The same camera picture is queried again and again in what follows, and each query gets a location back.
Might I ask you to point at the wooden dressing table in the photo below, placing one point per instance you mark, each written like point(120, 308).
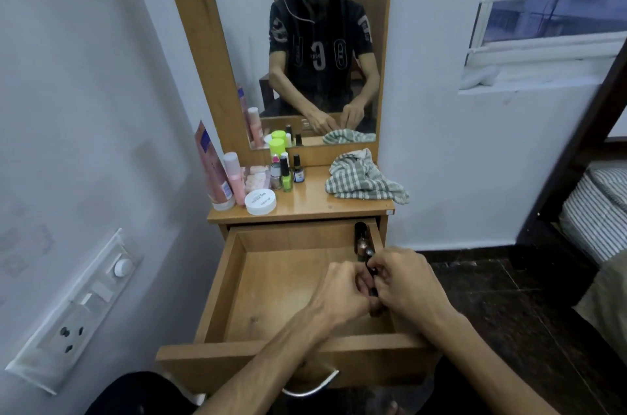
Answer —
point(313, 201)

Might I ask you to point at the person's black shorts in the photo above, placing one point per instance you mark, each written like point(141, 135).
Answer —
point(142, 395)

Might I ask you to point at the dark blue nail polish bottle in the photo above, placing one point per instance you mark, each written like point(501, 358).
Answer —
point(298, 172)

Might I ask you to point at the dark wooden bed frame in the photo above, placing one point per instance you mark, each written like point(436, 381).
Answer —
point(568, 169)

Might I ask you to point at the green capped bottle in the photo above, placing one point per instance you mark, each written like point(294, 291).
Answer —
point(277, 147)

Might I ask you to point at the person's left forearm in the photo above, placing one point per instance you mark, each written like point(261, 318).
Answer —
point(267, 365)

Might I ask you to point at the dark glass bottle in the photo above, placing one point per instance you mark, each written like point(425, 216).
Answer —
point(361, 238)

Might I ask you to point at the person's right fingers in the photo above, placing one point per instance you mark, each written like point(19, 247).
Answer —
point(381, 262)

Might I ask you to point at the small black cosmetic stick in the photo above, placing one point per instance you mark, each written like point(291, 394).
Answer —
point(373, 277)

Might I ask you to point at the beige blanket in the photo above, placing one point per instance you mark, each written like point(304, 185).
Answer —
point(607, 302)

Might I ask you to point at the green nail polish bottle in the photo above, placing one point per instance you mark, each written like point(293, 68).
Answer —
point(286, 179)

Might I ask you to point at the person's left fingers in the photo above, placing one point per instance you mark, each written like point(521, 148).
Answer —
point(363, 289)

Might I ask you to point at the green checked cloth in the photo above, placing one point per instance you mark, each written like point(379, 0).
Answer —
point(362, 179)

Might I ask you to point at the large pink tube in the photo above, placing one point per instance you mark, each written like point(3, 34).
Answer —
point(213, 169)

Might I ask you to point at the wooden drawer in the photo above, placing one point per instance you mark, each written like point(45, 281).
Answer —
point(274, 282)

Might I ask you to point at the white round jar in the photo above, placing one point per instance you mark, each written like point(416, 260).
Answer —
point(260, 202)

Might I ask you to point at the person's right forearm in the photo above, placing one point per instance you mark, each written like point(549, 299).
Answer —
point(482, 365)

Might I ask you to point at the white cloth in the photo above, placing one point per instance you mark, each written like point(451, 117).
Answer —
point(477, 77)

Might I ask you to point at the person's right hand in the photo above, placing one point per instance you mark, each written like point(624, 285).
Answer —
point(409, 285)

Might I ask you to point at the pink bottle white cap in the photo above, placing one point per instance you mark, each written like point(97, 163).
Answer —
point(235, 179)

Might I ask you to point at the white wall switchboard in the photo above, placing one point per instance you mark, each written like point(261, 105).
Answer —
point(73, 316)

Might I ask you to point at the person's left hand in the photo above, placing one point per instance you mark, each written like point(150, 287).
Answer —
point(335, 294)

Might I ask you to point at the dressing table mirror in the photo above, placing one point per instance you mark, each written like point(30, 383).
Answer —
point(245, 37)

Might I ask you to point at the striped mattress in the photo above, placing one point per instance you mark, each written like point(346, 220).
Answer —
point(595, 213)

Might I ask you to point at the clear pack of pink pads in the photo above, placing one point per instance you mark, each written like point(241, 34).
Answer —
point(255, 179)

